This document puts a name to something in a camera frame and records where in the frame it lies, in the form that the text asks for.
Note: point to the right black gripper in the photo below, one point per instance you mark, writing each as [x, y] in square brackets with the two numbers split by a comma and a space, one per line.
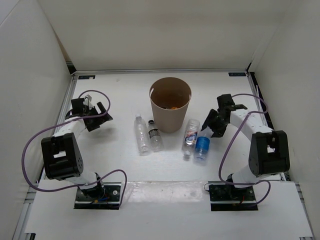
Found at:
[210, 120]

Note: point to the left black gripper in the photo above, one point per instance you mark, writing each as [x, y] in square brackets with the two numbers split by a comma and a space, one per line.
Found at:
[100, 120]

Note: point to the white-blue label plastic bottle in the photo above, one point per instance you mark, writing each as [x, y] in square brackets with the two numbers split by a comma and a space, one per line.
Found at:
[190, 138]

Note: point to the blue-label blue-cap plastic bottle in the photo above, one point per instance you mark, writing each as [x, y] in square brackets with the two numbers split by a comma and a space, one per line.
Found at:
[202, 148]

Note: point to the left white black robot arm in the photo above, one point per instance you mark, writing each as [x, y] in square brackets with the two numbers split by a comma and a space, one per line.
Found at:
[61, 154]

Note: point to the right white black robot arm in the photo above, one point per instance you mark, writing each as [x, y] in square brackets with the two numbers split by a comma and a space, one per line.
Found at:
[268, 152]

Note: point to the brown paper bin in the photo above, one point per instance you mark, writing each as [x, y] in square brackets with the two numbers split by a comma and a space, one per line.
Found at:
[169, 98]

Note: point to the clear white-cap plastic bottle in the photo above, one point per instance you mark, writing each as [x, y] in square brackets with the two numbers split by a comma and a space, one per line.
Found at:
[141, 134]

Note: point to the black-label plastic bottle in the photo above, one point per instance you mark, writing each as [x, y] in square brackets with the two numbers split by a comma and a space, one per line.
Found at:
[155, 138]

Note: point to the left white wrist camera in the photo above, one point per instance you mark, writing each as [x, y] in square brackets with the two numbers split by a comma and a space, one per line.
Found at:
[87, 101]

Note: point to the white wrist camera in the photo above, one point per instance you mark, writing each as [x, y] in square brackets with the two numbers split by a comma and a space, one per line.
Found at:
[87, 101]
[236, 107]

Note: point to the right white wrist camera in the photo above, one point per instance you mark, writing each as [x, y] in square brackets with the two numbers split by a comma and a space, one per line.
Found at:
[236, 107]

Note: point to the aluminium frame rail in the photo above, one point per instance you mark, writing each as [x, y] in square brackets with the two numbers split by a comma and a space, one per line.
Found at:
[74, 72]

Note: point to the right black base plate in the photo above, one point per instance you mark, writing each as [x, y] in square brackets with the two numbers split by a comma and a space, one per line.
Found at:
[227, 198]

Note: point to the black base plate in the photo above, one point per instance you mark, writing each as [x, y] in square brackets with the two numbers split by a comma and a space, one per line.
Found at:
[227, 198]
[107, 199]

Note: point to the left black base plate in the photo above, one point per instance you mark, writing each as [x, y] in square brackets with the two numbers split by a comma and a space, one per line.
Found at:
[107, 199]

